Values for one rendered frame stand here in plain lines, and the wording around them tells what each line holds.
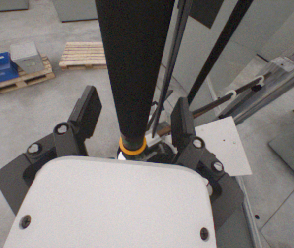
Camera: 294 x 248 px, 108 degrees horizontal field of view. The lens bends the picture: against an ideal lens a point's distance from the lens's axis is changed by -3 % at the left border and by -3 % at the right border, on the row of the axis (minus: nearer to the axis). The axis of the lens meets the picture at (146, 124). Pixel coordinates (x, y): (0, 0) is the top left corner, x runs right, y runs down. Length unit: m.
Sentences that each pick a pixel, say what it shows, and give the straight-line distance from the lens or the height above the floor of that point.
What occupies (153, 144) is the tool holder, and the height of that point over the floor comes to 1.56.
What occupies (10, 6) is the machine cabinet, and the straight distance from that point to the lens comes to 7.50.
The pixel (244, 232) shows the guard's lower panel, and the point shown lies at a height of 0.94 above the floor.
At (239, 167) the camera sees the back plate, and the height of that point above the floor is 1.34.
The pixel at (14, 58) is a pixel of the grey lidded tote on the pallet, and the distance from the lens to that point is 3.22.
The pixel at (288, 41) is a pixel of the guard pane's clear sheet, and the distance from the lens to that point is 1.00.
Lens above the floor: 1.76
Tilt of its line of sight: 59 degrees down
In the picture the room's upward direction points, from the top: 12 degrees clockwise
